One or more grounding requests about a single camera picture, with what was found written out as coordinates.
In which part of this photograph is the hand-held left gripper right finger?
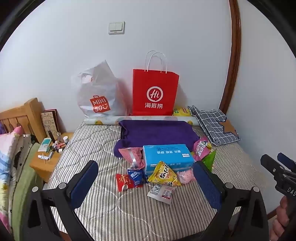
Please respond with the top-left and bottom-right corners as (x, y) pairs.
(193, 161), (270, 241)

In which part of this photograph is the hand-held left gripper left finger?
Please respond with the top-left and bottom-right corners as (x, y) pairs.
(22, 160), (100, 241)

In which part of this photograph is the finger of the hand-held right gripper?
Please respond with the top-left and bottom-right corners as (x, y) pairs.
(260, 153), (285, 178)
(277, 152), (296, 172)

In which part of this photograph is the pale pink peach snack packet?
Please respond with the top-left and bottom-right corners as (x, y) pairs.
(177, 169), (196, 184)

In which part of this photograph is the green snack packet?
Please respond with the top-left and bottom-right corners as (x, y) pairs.
(201, 149), (217, 173)

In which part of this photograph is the pink cartoon snack packet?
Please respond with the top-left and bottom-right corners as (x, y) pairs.
(192, 137), (212, 161)

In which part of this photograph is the red snack packet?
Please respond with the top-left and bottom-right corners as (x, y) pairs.
(115, 173), (136, 192)

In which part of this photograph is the yellow snack packet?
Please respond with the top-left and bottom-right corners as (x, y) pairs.
(147, 161), (182, 187)

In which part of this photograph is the pink snack packet clear window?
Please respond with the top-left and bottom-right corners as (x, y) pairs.
(118, 147), (146, 171)

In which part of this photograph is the blue cookie packet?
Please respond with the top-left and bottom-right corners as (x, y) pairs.
(127, 168), (148, 188)

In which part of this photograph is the person's right hand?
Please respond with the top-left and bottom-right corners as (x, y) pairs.
(270, 197), (290, 241)

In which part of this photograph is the striped mattress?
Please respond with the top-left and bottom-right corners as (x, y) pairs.
(43, 120), (278, 241)

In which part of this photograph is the cluster of small cosmetics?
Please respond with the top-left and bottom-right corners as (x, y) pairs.
(46, 141), (67, 154)

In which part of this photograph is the wooden nightstand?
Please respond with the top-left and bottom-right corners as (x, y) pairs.
(30, 132), (74, 183)

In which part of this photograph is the small white sachet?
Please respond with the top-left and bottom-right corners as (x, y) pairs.
(147, 184), (175, 205)

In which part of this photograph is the blue tissue pack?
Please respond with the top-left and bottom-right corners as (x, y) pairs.
(142, 144), (195, 176)

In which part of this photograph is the teal and white box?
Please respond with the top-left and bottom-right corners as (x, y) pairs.
(38, 138), (52, 152)

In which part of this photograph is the grey checked cloth with star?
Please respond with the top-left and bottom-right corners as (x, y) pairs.
(187, 105), (241, 146)

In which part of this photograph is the green blanket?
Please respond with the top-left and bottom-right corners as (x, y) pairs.
(10, 142), (44, 232)

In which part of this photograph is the printed paper roll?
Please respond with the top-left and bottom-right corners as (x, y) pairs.
(84, 115), (200, 127)

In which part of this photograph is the patterned notebook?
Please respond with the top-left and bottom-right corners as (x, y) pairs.
(40, 109), (59, 142)

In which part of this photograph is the purple towel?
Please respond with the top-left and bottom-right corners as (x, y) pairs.
(113, 120), (200, 158)

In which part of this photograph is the yellow drink pack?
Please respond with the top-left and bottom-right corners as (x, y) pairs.
(173, 105), (192, 117)

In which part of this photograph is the colourful printed pillow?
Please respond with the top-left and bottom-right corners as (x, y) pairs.
(0, 126), (26, 232)

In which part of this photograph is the wooden headboard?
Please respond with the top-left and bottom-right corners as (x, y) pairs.
(0, 97), (48, 143)

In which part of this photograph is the white plastic shopping bag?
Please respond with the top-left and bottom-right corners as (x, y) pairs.
(70, 60), (129, 118)

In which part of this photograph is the red paper bag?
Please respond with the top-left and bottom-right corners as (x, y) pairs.
(132, 50), (180, 116)

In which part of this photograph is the brown wooden door frame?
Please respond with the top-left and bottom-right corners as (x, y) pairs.
(219, 0), (242, 114)

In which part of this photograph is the white light switch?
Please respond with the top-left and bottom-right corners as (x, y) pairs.
(108, 21), (125, 35)

